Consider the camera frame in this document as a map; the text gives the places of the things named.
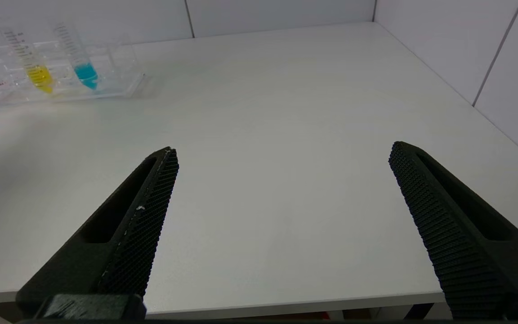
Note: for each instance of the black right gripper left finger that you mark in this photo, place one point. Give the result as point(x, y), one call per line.
point(119, 243)

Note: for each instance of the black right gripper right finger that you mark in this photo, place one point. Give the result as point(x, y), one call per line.
point(466, 243)

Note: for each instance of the yellow pigment test tube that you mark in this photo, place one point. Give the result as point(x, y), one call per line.
point(39, 76)

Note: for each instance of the clear acrylic test tube rack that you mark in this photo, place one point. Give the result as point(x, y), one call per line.
point(115, 85)

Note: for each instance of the blue pigment test tube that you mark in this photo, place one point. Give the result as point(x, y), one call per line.
point(86, 74)

